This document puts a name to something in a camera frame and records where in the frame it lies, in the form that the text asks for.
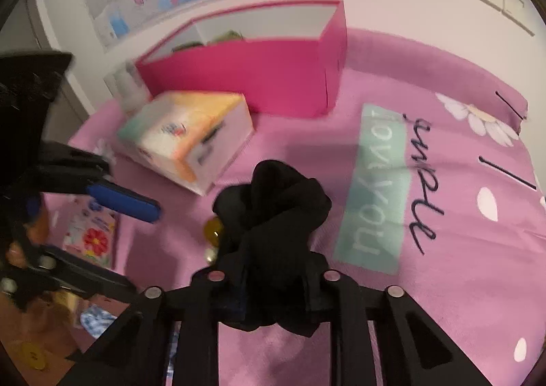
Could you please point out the black scrunchie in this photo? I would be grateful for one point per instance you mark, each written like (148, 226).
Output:
(264, 249)

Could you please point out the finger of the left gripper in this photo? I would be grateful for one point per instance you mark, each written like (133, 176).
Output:
(66, 170)
(50, 269)

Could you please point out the amber bead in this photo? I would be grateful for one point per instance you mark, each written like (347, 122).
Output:
(212, 231)

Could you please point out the pink cardboard box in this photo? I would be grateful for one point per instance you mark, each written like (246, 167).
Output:
(289, 63)

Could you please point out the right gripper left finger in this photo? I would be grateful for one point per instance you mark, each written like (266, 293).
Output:
(159, 327)

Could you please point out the flower print packet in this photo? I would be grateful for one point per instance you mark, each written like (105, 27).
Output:
(91, 232)

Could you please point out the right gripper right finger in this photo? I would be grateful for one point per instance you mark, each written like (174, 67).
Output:
(386, 338)

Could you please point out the blue gingham scrunchie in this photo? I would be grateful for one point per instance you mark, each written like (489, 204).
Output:
(96, 320)

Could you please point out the pink floral table cloth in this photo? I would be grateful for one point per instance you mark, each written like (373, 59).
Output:
(431, 188)

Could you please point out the left hand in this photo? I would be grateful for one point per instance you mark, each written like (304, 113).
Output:
(29, 229)

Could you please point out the green frog plush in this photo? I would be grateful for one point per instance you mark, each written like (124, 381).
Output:
(230, 35)

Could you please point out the pastel tissue pack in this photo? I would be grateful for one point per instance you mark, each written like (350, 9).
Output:
(189, 137)

